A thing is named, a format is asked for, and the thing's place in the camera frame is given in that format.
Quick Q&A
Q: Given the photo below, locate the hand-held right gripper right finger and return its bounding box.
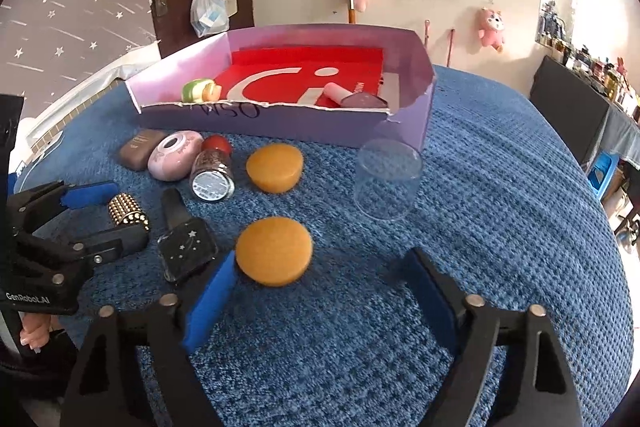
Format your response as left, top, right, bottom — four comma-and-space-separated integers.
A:
397, 247, 583, 427

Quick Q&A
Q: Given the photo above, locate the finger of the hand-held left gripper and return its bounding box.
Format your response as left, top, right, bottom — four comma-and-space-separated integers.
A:
15, 223, 151, 270
7, 181, 120, 228

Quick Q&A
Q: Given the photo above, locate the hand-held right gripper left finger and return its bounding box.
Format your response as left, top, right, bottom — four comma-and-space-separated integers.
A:
60, 251, 237, 427

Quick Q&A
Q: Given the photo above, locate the gold studded cylinder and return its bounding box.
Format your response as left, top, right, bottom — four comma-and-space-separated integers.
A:
107, 193, 151, 233

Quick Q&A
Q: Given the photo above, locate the black star nail polish bottle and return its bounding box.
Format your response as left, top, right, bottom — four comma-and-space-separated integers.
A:
157, 188, 219, 284

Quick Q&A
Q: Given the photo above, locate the brown oval case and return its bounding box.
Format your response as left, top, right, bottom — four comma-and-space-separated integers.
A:
119, 129, 170, 171

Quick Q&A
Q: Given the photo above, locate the orange round puck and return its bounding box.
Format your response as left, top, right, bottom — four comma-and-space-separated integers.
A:
235, 217, 314, 288
245, 144, 305, 194

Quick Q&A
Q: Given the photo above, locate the pink round case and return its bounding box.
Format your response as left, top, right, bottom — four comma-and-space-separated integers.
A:
147, 131, 204, 181

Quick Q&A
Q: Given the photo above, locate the red-capped glitter bottle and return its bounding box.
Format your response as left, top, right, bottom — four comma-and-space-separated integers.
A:
189, 134, 236, 202

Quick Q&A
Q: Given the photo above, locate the clear plastic cup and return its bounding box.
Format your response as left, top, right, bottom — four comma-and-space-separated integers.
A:
353, 139, 424, 222

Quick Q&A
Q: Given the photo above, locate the purple cardboard box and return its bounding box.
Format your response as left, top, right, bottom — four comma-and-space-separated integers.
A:
124, 24, 436, 152

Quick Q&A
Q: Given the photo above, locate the person's left forearm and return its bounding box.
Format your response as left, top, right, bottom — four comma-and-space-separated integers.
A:
0, 329, 78, 413

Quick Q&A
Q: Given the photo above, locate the person's left hand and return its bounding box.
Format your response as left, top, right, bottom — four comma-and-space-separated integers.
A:
20, 312, 62, 354

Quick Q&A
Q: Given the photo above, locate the white table cover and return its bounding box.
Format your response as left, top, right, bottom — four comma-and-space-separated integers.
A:
15, 42, 166, 178

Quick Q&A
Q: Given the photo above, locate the blue knitted blanket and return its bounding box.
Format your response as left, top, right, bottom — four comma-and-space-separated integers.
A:
15, 64, 635, 427

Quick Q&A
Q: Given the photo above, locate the green white toy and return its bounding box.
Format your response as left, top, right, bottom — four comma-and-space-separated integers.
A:
181, 78, 222, 104

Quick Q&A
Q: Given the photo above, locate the pink nail polish bottle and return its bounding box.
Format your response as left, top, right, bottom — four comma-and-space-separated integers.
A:
322, 82, 388, 110

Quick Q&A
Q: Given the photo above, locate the blue plastic stool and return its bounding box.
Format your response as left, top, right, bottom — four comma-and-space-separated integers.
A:
586, 151, 621, 200

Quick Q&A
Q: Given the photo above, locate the white plastic bag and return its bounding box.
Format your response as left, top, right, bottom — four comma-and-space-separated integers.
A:
190, 0, 231, 38

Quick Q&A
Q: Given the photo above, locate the red paper sheet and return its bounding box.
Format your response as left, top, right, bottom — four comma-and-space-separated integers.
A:
212, 47, 385, 108

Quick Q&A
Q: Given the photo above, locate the pink bear plush toy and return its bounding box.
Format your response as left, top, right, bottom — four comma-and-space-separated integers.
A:
477, 7, 506, 52

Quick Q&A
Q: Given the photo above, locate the row of small bottles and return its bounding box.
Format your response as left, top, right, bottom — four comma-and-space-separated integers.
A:
535, 2, 640, 118

